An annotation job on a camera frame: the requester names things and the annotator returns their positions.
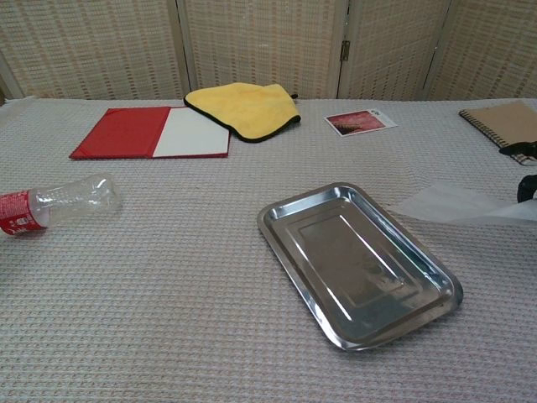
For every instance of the black and silver right hand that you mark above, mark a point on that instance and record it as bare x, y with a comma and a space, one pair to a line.
529, 152

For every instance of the red folder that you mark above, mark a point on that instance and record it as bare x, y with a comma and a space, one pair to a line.
121, 132

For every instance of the white sheet inside folder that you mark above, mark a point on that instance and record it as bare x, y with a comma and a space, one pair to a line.
193, 134

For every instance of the beige woven folding screen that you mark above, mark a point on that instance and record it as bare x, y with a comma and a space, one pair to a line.
260, 46

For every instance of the yellow cloth with black trim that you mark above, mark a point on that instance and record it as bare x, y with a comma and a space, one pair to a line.
247, 109

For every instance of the photo card with red picture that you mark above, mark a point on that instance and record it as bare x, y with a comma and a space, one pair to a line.
356, 122

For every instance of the silver metal tray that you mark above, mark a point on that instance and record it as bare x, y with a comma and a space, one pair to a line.
356, 268

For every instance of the brown spiral notebook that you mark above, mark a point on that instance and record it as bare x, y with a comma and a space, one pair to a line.
503, 119

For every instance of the white paper sheet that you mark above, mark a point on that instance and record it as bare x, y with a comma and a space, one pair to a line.
453, 205

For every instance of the white woven tablecloth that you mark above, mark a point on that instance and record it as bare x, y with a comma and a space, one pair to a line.
168, 294

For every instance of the clear bottle with red label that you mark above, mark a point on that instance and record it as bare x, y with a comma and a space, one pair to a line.
71, 201

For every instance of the metal screen hinge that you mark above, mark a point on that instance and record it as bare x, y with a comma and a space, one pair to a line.
345, 50

